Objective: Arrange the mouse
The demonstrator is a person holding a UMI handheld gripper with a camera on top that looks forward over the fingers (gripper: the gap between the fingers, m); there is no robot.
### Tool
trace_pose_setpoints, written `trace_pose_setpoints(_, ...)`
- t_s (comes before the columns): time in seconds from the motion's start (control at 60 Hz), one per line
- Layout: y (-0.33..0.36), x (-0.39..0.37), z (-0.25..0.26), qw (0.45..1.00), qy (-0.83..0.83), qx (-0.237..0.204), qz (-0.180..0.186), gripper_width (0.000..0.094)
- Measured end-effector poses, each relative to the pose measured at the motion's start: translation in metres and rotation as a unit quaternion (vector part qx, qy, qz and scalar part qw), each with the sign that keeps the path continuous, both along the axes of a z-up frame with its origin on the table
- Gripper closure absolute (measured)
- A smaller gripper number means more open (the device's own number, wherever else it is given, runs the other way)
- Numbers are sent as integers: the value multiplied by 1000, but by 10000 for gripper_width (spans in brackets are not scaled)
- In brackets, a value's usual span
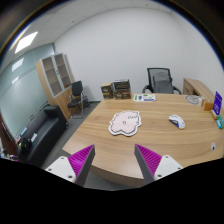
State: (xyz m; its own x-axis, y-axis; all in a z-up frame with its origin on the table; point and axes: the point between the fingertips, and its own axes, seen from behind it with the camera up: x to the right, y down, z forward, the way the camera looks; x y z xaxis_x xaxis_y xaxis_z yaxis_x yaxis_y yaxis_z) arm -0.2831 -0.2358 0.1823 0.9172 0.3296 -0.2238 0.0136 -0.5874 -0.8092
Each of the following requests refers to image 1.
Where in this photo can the cardboard box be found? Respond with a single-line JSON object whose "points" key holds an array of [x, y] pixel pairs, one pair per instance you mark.
{"points": [[122, 89], [107, 91]]}

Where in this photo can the left cardboard box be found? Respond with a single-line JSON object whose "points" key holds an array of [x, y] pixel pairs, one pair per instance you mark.
{"points": [[107, 91]]}

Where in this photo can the black leather sofa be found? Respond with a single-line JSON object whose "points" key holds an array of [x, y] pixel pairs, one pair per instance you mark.
{"points": [[45, 130]]}

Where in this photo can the black mesh office chair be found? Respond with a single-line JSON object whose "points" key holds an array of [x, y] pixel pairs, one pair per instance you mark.
{"points": [[160, 81]]}

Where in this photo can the purple standing card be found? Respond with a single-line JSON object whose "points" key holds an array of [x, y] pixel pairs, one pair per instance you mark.
{"points": [[217, 103]]}

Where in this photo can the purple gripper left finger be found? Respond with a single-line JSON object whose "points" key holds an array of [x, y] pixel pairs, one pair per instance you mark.
{"points": [[74, 168]]}

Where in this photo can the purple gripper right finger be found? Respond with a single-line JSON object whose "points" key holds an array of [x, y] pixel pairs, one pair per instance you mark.
{"points": [[154, 166]]}

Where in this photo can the black visitor chair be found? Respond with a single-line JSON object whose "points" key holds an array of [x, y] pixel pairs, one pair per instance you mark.
{"points": [[77, 98]]}

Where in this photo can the right cardboard box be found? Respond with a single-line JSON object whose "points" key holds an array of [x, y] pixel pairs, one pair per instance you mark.
{"points": [[122, 89]]}

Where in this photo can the white green paper sheet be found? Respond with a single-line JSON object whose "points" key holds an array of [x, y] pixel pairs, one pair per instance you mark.
{"points": [[144, 98]]}

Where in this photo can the green small box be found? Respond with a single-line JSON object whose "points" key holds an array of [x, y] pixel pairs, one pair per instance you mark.
{"points": [[218, 118]]}

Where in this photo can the wooden tissue box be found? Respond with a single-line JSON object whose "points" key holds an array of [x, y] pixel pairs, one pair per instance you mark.
{"points": [[207, 104]]}

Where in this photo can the wooden glass-door cabinet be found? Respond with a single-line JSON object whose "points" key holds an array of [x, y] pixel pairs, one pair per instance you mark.
{"points": [[56, 81]]}

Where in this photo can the wooden side cabinet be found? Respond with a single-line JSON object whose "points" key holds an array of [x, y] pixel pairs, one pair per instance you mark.
{"points": [[196, 87]]}

